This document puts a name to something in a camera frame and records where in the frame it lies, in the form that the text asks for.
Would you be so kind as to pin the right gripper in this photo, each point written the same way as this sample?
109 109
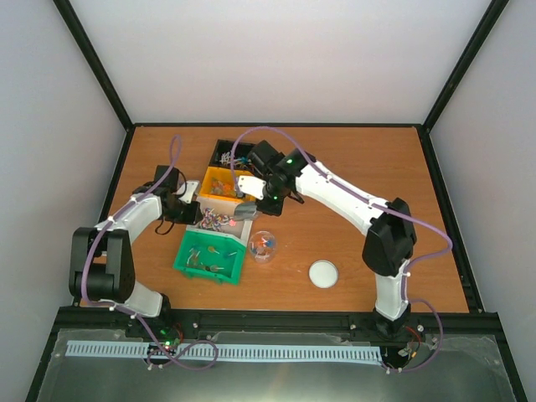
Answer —
271 209

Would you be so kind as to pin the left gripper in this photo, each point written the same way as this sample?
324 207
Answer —
193 219

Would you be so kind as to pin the white translucent plastic bin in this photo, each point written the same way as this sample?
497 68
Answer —
218 218

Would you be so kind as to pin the yellow plastic bin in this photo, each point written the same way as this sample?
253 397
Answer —
218 183

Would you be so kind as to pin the silver metal scoop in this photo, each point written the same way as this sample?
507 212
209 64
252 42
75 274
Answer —
246 211

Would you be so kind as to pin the green plastic bin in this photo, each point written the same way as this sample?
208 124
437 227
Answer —
210 255

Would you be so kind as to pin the clear plastic cup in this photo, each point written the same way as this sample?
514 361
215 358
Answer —
262 246

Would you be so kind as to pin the black plastic bin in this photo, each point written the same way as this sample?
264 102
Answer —
223 154

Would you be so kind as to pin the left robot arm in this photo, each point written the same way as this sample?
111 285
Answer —
102 270

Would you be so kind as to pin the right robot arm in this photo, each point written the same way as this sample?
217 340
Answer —
389 237

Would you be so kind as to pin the white round lid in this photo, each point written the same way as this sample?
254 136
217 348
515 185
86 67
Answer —
323 274

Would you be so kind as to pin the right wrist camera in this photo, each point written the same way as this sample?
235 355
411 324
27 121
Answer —
252 186

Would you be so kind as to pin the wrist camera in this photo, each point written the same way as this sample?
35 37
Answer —
252 186
187 191

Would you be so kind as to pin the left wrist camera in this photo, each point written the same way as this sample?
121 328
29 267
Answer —
187 191

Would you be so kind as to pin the light blue cable duct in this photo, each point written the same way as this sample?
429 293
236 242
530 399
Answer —
235 353

